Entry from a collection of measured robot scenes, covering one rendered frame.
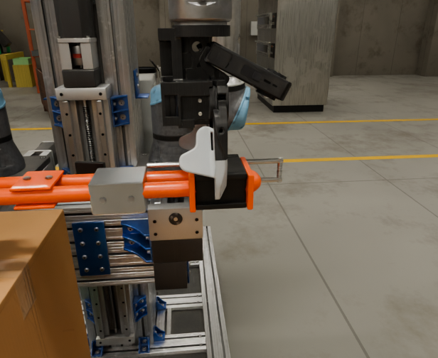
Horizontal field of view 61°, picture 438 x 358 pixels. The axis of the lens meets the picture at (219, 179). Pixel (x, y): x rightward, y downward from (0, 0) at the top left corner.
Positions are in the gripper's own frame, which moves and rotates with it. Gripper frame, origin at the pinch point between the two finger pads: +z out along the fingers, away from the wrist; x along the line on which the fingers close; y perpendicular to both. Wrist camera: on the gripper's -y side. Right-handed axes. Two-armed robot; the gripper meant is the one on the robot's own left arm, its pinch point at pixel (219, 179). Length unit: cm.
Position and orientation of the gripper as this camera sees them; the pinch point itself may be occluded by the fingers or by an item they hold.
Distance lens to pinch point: 52.0
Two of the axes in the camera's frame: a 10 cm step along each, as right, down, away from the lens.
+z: 0.1, 9.3, 3.7
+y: -9.9, 0.4, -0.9
